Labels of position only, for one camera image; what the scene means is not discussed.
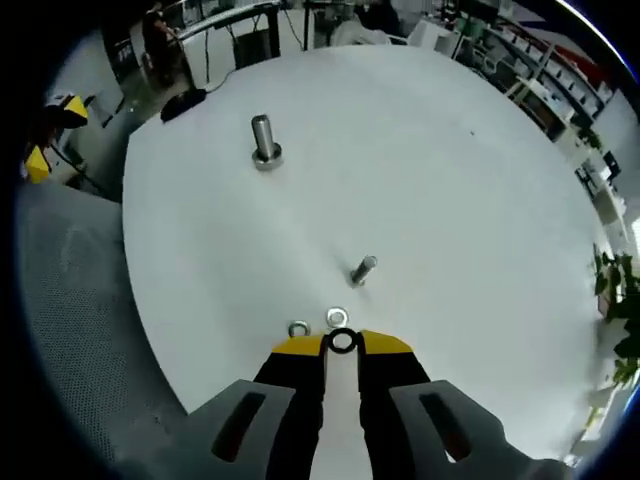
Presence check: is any small silver threaded stud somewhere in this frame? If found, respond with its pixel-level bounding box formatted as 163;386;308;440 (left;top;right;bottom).
348;254;380;290

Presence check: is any large silver threaded stud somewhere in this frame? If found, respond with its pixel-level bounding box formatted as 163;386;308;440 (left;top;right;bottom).
249;113;287;174

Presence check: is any black computer mouse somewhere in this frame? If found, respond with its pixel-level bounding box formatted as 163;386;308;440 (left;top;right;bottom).
159;88;209;122

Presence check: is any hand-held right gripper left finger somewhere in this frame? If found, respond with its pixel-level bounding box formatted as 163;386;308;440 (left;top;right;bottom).
174;332;329;480

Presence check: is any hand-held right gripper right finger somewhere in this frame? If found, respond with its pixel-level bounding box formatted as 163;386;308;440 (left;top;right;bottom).
355;328;574;480

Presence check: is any black ring washer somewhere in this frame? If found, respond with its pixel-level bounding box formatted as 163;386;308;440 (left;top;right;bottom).
328;327;358;356

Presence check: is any grey mesh office chair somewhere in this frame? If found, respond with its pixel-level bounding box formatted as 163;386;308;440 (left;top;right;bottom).
14;184;191;471

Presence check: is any storage shelving with white bins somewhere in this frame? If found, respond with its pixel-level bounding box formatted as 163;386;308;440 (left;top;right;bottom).
479;19;616;141

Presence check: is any black mouse cable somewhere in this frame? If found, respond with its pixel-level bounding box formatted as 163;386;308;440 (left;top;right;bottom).
202;9;241;94

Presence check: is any potted green plant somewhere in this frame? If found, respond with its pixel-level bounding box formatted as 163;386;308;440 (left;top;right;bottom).
592;242;640;391

